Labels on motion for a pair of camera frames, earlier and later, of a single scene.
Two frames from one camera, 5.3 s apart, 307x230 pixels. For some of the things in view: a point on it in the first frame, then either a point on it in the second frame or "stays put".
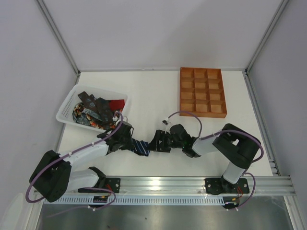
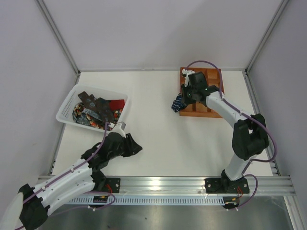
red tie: (116, 104) stays put
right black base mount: (218, 186) stays put
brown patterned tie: (101, 106) stays put
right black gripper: (160, 141) to (183, 95)
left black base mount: (113, 183) stays put
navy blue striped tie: (139, 147) to (177, 104)
